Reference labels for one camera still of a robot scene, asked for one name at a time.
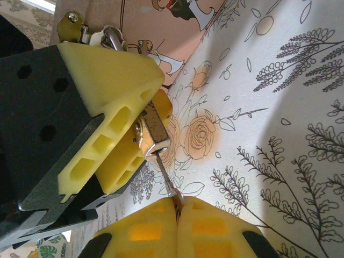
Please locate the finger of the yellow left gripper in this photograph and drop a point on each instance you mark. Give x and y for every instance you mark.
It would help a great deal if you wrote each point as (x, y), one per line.
(113, 80)
(121, 166)

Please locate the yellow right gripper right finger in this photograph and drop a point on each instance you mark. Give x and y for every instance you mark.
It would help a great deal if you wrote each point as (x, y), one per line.
(215, 233)

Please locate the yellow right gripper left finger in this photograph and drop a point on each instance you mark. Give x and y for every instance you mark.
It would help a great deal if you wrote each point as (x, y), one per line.
(145, 233)

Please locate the small metal key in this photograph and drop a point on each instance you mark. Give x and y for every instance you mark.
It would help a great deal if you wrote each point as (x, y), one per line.
(178, 200)

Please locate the silver padlock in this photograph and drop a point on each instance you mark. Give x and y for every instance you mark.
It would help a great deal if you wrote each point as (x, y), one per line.
(156, 126)

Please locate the metal box hasp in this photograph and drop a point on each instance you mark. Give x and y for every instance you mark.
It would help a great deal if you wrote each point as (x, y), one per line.
(70, 29)

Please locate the floral patterned tablecloth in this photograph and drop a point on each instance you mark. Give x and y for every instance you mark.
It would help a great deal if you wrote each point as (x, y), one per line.
(268, 134)

